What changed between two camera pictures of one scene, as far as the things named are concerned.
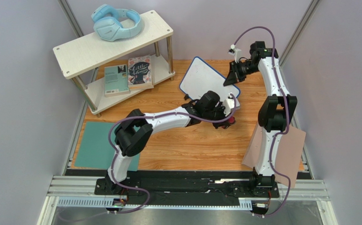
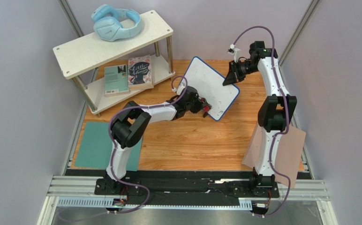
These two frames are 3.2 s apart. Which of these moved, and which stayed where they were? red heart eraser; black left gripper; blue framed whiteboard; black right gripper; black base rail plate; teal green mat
Moved: red heart eraser; black left gripper
Stayed: teal green mat; black right gripper; blue framed whiteboard; black base rail plate
